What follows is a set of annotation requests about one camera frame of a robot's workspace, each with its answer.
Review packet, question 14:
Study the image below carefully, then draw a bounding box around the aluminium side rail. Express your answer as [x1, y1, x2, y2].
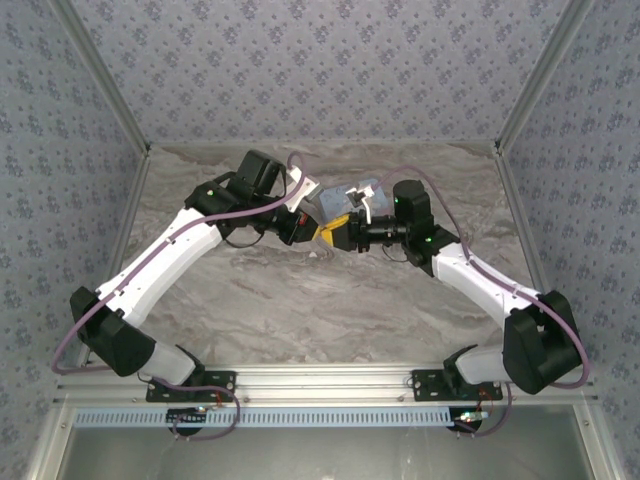
[74, 149, 152, 369]
[493, 149, 574, 364]

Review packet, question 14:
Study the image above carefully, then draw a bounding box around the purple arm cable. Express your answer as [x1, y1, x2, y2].
[372, 166, 595, 439]
[52, 151, 309, 442]

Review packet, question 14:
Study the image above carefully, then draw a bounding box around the aluminium cross rail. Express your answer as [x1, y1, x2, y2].
[54, 364, 599, 406]

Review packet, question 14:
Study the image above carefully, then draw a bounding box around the white slotted cable duct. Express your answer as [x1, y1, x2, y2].
[74, 407, 464, 429]

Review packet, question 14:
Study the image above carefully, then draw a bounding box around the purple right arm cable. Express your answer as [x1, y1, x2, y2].
[372, 166, 595, 439]

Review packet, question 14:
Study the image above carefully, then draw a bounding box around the light blue cartoon card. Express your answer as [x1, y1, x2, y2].
[315, 177, 391, 224]

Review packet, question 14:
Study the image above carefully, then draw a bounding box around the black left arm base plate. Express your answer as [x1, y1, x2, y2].
[145, 369, 237, 403]

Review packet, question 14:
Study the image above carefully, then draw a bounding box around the aluminium frame post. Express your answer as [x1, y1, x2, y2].
[493, 0, 599, 156]
[49, 0, 152, 156]

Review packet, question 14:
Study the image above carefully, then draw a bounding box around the black circuit board bracket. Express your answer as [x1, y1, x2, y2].
[451, 407, 489, 435]
[166, 407, 209, 437]

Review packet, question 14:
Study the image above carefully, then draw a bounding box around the aluminium frame leg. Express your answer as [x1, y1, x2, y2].
[572, 405, 619, 480]
[24, 405, 76, 480]

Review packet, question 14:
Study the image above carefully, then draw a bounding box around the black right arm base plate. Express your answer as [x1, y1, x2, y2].
[410, 368, 504, 403]

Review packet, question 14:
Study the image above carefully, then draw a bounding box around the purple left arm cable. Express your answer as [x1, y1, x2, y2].
[52, 151, 309, 442]

